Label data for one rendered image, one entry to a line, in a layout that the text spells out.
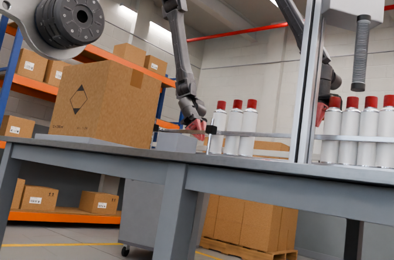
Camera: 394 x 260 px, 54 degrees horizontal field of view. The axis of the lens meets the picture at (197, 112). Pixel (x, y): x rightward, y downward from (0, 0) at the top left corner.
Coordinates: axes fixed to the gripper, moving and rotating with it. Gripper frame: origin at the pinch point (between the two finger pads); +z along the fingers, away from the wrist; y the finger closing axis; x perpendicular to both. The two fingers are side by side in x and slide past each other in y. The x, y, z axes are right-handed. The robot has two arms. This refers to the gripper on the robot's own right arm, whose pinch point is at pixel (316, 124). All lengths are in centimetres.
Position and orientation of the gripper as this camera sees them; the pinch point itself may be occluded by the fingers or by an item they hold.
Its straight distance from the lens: 131.4
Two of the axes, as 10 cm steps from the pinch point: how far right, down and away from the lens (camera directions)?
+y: -7.5, -0.1, 6.7
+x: -6.4, -2.3, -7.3
